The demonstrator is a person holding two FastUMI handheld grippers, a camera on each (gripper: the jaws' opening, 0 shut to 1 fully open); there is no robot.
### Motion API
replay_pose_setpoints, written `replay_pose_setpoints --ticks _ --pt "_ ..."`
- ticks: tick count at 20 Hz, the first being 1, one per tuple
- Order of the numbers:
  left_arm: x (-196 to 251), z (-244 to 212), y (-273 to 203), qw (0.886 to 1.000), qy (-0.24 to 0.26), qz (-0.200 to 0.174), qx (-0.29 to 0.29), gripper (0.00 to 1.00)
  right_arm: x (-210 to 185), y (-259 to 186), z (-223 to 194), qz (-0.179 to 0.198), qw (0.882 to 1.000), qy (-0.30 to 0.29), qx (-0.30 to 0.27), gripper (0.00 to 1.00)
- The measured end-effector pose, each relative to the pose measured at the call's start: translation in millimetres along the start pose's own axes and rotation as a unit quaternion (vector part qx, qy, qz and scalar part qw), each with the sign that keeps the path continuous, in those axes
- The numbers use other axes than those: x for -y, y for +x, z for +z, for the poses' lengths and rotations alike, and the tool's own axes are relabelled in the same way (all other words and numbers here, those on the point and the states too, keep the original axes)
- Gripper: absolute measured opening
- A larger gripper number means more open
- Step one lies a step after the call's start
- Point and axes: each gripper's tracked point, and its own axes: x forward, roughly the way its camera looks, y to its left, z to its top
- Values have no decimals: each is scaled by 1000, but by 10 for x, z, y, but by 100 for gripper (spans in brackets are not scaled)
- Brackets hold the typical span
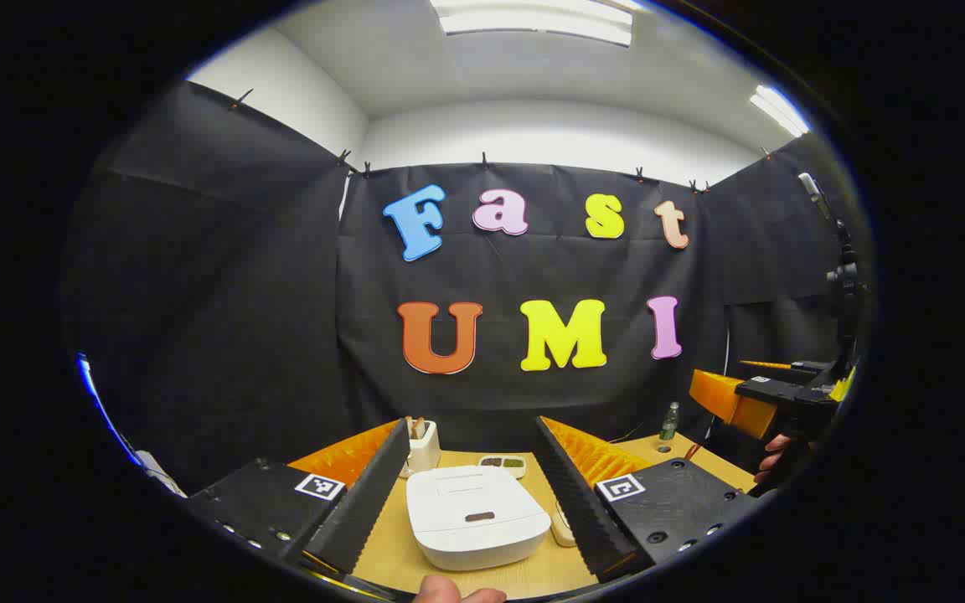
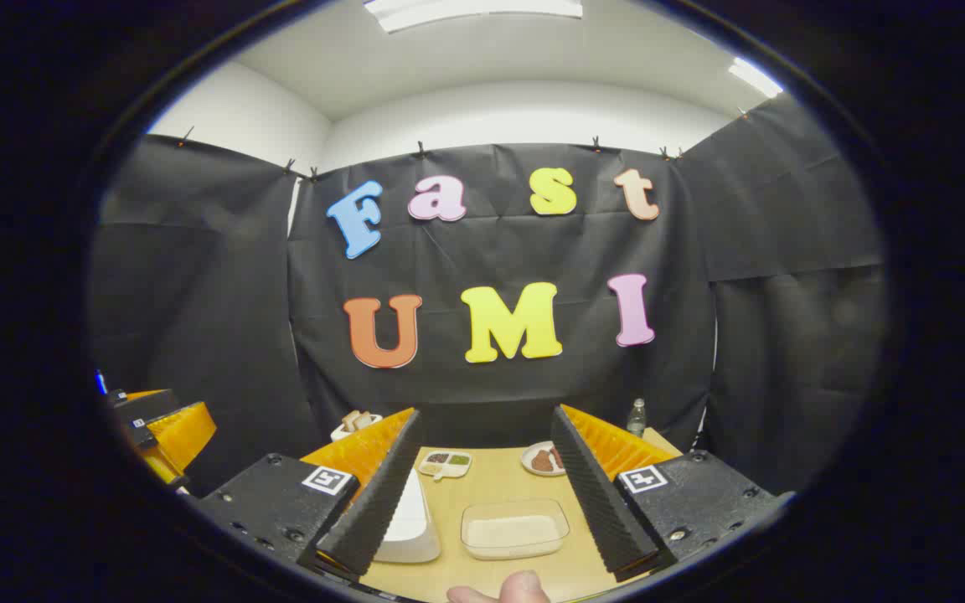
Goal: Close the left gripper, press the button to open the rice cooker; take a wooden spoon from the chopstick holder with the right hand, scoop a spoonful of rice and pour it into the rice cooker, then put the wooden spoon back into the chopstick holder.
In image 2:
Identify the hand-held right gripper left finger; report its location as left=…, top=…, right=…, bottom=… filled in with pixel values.
left=195, top=408, right=426, bottom=583

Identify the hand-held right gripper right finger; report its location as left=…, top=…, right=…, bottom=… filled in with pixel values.
left=550, top=405, right=793, bottom=583

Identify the white rice cooker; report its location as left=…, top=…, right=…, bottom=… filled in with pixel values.
left=374, top=467, right=442, bottom=564

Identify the clear container of rice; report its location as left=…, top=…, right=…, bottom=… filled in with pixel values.
left=460, top=498, right=570, bottom=560

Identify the round white plate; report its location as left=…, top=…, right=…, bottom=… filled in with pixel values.
left=521, top=441, right=568, bottom=477

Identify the white toaster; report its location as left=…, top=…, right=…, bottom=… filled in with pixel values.
left=330, top=410, right=384, bottom=443

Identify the white divided bean dish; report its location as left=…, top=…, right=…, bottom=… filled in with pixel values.
left=418, top=451, right=473, bottom=481

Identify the black backdrop cloth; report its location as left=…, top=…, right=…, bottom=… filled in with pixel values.
left=87, top=92, right=885, bottom=495

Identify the small ceiling light panel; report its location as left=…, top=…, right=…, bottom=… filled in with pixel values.
left=728, top=57, right=785, bottom=99

